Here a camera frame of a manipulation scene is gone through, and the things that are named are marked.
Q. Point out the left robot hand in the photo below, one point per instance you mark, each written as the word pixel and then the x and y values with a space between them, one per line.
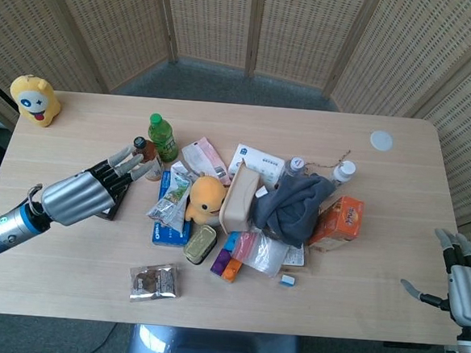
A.
pixel 76 197

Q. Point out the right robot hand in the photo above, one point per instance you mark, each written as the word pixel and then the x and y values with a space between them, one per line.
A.
pixel 467 297

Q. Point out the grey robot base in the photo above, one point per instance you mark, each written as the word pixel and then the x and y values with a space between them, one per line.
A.
pixel 215 350

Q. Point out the dark grape juice bottle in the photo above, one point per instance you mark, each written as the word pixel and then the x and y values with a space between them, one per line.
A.
pixel 111 215

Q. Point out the brown tea bottle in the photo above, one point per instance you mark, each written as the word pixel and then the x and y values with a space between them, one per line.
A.
pixel 152 152

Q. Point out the green white snack bag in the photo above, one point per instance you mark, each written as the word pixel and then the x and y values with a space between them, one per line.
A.
pixel 173 196

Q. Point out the blue cookie box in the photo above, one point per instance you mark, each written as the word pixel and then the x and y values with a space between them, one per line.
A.
pixel 166 238

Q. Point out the green drink bottle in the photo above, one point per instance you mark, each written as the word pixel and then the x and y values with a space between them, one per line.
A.
pixel 163 137

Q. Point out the yellow plush toy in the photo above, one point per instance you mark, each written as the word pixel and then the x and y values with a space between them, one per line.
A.
pixel 34 100

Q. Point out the clear brown snack packet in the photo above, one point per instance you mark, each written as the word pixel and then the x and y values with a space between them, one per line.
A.
pixel 155 282

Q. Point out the orange dinosaur plush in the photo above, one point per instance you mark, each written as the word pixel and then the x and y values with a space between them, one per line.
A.
pixel 206 196

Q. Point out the gold tin can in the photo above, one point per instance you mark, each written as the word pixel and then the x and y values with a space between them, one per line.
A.
pixel 200 244

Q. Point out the pink white packet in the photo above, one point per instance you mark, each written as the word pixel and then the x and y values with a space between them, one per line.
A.
pixel 204 156

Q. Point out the orange carton box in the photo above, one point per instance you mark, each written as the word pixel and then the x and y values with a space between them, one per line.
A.
pixel 341 222

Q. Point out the purple toy block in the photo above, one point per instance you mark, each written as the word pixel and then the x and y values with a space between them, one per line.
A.
pixel 221 262

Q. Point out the blue toy block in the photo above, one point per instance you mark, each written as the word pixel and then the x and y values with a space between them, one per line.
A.
pixel 232 241

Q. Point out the beige tissue box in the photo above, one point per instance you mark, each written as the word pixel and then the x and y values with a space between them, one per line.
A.
pixel 240 197

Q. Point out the orange toy block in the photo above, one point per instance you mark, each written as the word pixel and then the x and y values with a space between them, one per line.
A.
pixel 233 271

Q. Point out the white pill bottle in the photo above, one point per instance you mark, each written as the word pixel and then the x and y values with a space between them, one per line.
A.
pixel 345 170

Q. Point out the brown white booklet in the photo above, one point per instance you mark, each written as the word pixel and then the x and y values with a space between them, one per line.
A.
pixel 295 255

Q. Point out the white round table cap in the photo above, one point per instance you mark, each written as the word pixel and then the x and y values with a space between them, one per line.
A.
pixel 381 140

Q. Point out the blue white eraser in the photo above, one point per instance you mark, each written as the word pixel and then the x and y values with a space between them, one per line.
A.
pixel 288 280

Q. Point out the small white card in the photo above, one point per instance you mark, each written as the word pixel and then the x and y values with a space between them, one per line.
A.
pixel 261 192

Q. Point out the white tissue pack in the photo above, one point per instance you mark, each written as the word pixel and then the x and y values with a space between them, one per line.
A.
pixel 259 160

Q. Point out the clear zip bag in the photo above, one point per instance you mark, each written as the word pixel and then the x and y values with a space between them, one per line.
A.
pixel 264 253

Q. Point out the grey cloth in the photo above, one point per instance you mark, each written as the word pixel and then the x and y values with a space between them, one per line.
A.
pixel 294 205

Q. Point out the clear water bottle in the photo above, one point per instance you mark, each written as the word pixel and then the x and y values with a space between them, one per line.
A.
pixel 295 164

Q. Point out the woven folding screen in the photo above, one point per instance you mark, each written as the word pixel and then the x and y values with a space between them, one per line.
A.
pixel 214 17

